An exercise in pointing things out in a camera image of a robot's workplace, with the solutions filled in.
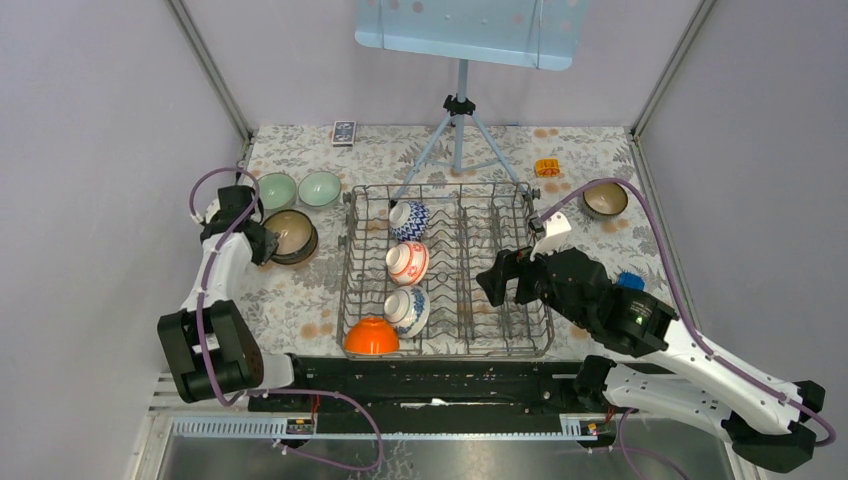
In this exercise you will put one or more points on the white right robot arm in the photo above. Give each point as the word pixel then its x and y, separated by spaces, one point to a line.
pixel 760 416

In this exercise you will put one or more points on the dark brown patterned bowl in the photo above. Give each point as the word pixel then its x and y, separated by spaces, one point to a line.
pixel 604 201

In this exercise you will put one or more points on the pink speckled bowl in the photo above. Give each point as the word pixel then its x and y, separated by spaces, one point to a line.
pixel 297 236

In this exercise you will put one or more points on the light blue board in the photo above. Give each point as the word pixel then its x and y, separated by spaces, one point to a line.
pixel 539 34

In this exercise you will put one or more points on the blue plastic toy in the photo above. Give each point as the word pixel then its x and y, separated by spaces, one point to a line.
pixel 631 280

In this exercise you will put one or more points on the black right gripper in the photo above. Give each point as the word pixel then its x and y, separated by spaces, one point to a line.
pixel 510 264

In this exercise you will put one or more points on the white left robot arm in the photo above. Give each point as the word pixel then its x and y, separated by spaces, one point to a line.
pixel 208 346

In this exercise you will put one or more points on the light green bowl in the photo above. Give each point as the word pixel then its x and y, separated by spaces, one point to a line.
pixel 278 191

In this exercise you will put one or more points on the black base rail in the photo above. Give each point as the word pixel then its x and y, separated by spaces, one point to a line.
pixel 433 396

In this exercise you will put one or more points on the blue white zigzag bowl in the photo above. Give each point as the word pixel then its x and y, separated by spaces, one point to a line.
pixel 408 221

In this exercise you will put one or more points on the white blue floral bowl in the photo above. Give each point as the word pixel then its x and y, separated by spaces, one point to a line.
pixel 407 310

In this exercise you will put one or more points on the orange bowl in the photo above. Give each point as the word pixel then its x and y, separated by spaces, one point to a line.
pixel 371 336

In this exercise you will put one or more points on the light blue tripod stand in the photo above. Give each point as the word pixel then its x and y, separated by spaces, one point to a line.
pixel 458 108

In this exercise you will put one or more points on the white red patterned bowl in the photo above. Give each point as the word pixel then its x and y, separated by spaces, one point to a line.
pixel 407 263

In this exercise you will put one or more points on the playing card box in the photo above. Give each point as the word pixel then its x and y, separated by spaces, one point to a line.
pixel 343 133

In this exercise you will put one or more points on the pale green checkered bowl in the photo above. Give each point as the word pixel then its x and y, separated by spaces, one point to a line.
pixel 320 190

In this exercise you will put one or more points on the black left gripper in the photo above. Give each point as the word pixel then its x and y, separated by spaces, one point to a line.
pixel 268 246

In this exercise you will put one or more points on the grey wire dish rack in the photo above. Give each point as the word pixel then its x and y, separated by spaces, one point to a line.
pixel 470 223

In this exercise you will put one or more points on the small yellow orange toy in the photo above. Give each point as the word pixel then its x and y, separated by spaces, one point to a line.
pixel 547 168

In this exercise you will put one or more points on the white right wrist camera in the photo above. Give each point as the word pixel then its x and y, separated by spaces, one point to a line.
pixel 555 231

